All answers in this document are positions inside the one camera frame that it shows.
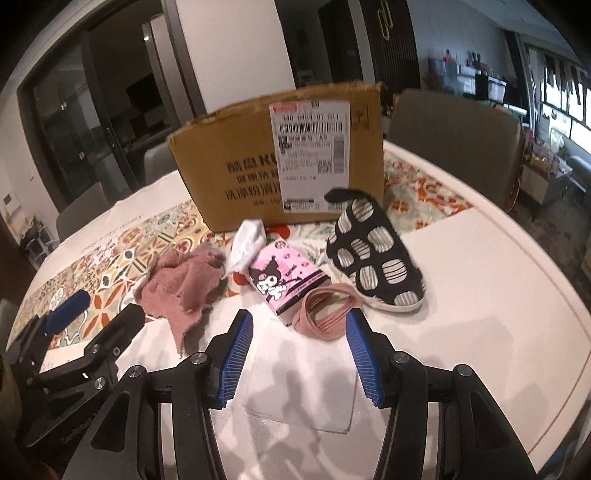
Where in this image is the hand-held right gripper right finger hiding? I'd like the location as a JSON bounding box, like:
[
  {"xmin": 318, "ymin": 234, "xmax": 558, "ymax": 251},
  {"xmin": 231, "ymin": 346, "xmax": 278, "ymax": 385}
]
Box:
[{"xmin": 345, "ymin": 308, "xmax": 539, "ymax": 480}]

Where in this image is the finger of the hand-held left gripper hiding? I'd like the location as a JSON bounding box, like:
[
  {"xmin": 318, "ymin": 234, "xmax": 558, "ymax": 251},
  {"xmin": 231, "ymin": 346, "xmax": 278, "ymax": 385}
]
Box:
[
  {"xmin": 7, "ymin": 290, "xmax": 92, "ymax": 376},
  {"xmin": 27, "ymin": 304, "xmax": 146, "ymax": 412}
]

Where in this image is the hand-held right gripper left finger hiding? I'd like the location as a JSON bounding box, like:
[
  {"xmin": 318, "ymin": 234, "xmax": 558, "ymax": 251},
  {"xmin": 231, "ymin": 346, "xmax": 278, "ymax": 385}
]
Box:
[{"xmin": 61, "ymin": 309, "xmax": 254, "ymax": 480}]

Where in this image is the pink frayed cloth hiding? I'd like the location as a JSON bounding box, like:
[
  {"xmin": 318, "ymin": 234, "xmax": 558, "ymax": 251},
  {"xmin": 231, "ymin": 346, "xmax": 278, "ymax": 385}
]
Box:
[{"xmin": 134, "ymin": 243, "xmax": 228, "ymax": 360}]

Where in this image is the pink elastic band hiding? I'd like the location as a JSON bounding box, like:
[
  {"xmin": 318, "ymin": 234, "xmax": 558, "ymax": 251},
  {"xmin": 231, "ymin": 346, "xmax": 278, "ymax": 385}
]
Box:
[{"xmin": 292, "ymin": 284, "xmax": 362, "ymax": 344}]

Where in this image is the pink cartoon tissue pack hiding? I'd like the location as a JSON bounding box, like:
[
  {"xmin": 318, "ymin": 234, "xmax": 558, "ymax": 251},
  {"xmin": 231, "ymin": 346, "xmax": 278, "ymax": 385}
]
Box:
[{"xmin": 248, "ymin": 244, "xmax": 332, "ymax": 328}]

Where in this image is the black patterned cloth shoe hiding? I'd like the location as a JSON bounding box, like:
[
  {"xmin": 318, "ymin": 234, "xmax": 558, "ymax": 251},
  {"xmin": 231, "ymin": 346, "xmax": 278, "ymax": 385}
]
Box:
[{"xmin": 323, "ymin": 187, "xmax": 428, "ymax": 315}]

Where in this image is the brown cardboard box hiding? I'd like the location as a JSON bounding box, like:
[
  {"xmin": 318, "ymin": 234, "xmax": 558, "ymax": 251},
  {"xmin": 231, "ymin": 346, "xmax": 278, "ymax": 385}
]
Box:
[{"xmin": 166, "ymin": 80, "xmax": 386, "ymax": 233}]

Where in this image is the clear thin plastic sheet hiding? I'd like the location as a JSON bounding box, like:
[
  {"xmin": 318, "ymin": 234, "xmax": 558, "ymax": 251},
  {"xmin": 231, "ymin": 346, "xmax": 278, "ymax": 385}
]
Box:
[{"xmin": 240, "ymin": 323, "xmax": 366, "ymax": 435}]

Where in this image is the colourful tile-pattern table mat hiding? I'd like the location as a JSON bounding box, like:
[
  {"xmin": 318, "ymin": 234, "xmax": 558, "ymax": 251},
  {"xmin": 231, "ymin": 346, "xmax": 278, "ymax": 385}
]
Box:
[{"xmin": 18, "ymin": 148, "xmax": 476, "ymax": 365}]

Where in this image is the grey dining chair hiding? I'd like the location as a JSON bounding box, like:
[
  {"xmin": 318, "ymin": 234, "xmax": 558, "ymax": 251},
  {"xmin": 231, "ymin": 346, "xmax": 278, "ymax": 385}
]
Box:
[
  {"xmin": 55, "ymin": 181, "xmax": 114, "ymax": 241},
  {"xmin": 387, "ymin": 89, "xmax": 525, "ymax": 213},
  {"xmin": 143, "ymin": 143, "xmax": 182, "ymax": 188}
]

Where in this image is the dark glass sliding door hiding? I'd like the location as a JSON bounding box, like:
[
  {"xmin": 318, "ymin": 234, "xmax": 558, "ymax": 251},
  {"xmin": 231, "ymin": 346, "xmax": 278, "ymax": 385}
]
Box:
[{"xmin": 17, "ymin": 14, "xmax": 185, "ymax": 206}]

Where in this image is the grey sofa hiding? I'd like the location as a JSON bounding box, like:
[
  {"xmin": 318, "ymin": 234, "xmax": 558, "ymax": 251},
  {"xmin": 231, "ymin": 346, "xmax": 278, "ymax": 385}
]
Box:
[{"xmin": 566, "ymin": 154, "xmax": 591, "ymax": 184}]

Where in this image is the cluttered sideboard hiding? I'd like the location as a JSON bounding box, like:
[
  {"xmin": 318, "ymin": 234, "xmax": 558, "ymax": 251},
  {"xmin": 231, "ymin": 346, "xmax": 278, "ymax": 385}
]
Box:
[{"xmin": 424, "ymin": 46, "xmax": 523, "ymax": 110}]

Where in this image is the large window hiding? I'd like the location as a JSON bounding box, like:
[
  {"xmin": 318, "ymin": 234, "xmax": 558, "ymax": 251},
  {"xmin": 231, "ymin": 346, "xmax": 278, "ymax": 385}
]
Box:
[{"xmin": 539, "ymin": 50, "xmax": 591, "ymax": 154}]

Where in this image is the gold cabinet handle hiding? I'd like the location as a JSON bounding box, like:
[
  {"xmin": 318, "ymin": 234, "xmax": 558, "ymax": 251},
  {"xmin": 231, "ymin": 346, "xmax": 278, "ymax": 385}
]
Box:
[{"xmin": 376, "ymin": 0, "xmax": 394, "ymax": 40}]

